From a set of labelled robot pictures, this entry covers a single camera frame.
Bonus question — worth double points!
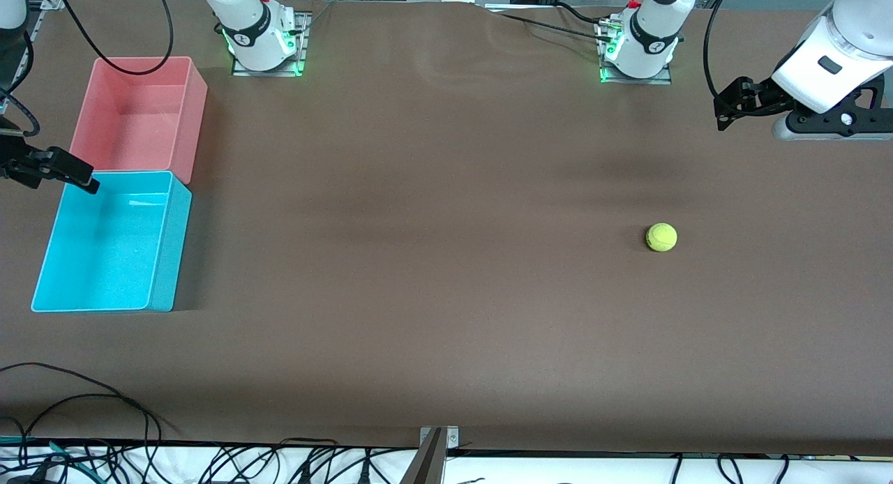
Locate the blue plastic bin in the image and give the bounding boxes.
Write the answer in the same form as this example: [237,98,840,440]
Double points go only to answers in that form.
[31,170,193,313]

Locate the yellow tennis ball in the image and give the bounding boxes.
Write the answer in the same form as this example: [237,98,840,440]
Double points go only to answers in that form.
[645,222,678,253]

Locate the pink plastic bin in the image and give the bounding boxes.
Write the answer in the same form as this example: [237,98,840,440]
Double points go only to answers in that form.
[68,56,209,186]

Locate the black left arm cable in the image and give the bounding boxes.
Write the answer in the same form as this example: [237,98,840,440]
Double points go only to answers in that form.
[703,0,737,101]

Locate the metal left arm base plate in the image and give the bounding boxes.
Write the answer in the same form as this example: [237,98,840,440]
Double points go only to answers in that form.
[597,17,675,86]

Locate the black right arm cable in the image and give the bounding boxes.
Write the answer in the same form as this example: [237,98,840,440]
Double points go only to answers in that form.
[0,0,174,137]

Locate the long black table cable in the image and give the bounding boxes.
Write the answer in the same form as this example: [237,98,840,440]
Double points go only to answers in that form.
[0,362,181,443]

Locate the black cable to arm base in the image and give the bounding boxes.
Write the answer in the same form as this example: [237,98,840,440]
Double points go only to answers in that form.
[481,1,616,45]

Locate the looped black table cable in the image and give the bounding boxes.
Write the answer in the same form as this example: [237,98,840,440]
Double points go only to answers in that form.
[17,393,163,471]

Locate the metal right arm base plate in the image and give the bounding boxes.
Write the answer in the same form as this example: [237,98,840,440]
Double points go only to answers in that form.
[232,11,312,77]

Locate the teal cable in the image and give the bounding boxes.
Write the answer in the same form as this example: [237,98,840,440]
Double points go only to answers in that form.
[0,437,95,474]

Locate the grey metal bracket plate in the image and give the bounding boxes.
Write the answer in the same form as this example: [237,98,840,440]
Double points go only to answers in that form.
[419,426,460,448]

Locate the grey metal camera pole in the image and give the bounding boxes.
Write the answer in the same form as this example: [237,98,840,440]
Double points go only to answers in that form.
[399,428,447,484]

